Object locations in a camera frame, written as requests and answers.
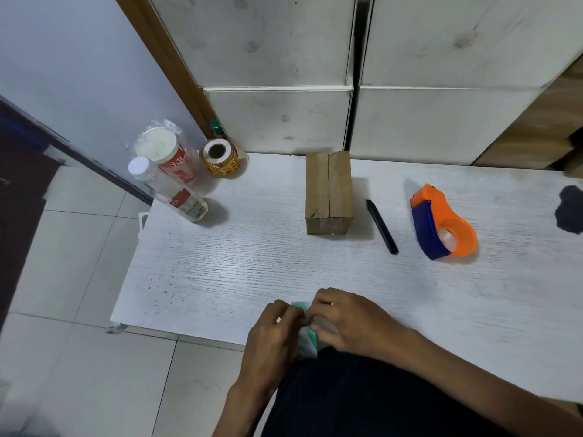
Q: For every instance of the brown wooden furniture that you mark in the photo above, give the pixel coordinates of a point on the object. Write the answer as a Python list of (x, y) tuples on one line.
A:
[(537, 131)]

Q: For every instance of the small white cabinet panel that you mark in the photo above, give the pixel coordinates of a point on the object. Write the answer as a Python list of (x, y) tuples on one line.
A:
[(432, 125), (282, 120)]

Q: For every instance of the brown wooden frame strip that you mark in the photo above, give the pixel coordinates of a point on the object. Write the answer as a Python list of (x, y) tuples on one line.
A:
[(168, 59)]

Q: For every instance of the person's right fingers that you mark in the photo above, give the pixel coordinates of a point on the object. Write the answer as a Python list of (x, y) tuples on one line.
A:
[(324, 304)]

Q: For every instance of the clear bottle with white cap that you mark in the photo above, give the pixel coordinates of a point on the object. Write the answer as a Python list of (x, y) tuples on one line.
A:
[(171, 191)]

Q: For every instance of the large white cabinet panel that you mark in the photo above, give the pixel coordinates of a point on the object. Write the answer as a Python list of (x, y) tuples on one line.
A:
[(464, 38), (255, 38)]

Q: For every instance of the green and white packet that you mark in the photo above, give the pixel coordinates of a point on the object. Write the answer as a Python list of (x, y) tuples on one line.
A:
[(309, 341)]

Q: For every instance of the black patch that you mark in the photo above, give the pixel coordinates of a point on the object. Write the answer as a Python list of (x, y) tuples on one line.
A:
[(571, 210)]

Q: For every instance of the person's black clothing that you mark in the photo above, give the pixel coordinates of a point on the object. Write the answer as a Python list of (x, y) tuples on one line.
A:
[(364, 400)]

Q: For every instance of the green bottle cap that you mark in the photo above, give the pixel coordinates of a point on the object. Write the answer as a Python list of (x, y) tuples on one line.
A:
[(217, 127)]

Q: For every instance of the person's right forearm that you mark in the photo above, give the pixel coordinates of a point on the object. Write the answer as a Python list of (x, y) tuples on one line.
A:
[(473, 386)]

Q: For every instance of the red and white wrapped cup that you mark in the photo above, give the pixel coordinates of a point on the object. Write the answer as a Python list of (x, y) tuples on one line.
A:
[(168, 152)]

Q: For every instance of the person's right hand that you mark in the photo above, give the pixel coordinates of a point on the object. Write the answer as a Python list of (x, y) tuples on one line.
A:
[(360, 327)]

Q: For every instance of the white table foot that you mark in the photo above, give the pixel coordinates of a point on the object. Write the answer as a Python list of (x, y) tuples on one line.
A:
[(115, 328)]

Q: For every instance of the person's left hand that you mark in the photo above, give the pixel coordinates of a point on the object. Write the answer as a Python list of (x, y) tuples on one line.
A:
[(266, 350)]

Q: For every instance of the orange and blue tape dispenser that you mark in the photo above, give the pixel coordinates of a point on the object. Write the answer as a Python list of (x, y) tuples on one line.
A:
[(430, 232)]

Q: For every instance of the yellow and red label roll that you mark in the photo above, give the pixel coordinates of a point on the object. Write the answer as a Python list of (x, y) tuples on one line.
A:
[(221, 159)]

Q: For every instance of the black marker pen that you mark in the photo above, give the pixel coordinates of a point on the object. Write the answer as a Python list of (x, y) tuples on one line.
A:
[(381, 226)]

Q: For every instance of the dark door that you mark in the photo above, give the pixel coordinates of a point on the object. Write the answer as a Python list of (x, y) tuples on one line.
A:
[(20, 195)]

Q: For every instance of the brown cardboard box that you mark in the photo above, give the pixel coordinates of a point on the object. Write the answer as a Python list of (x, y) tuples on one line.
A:
[(329, 195)]

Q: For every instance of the person's left fingers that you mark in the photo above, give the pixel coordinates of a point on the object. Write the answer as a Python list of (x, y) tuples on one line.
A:
[(288, 314)]

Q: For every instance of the person's left forearm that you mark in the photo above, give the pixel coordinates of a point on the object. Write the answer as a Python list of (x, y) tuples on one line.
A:
[(241, 411)]

